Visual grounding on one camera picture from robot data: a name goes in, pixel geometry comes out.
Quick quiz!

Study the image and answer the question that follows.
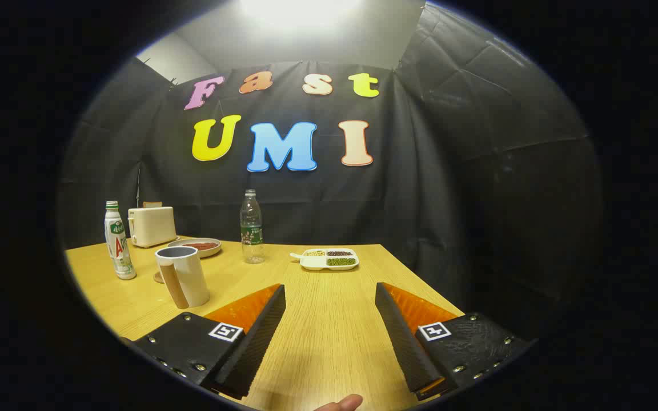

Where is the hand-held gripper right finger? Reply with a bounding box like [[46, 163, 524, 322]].
[[375, 282, 529, 401]]

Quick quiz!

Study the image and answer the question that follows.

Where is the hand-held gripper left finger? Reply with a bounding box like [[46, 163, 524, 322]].
[[134, 284, 287, 400]]

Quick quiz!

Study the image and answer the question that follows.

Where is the white cup with wooden handle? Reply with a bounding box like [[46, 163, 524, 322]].
[[155, 245, 211, 310]]

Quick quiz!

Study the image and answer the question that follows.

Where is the white juice bottle green label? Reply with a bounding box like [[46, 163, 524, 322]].
[[105, 200, 137, 280]]

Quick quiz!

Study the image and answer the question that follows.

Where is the clear plastic water bottle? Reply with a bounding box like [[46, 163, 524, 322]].
[[240, 189, 265, 264]]

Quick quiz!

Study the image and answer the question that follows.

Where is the wooden table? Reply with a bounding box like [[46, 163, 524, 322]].
[[65, 237, 467, 411]]

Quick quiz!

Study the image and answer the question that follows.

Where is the white divided tray with beans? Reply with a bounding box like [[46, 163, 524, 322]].
[[290, 248, 360, 271]]

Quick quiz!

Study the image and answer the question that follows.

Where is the round beige plate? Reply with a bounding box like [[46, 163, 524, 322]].
[[167, 237, 222, 259]]

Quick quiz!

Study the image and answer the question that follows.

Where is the black backdrop cloth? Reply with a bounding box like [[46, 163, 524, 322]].
[[58, 3, 604, 320]]

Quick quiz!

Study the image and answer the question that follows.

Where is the cream toaster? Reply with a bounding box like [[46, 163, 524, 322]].
[[128, 206, 178, 248]]

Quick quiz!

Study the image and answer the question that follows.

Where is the ceiling light panel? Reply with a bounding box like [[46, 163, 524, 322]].
[[240, 0, 361, 29]]

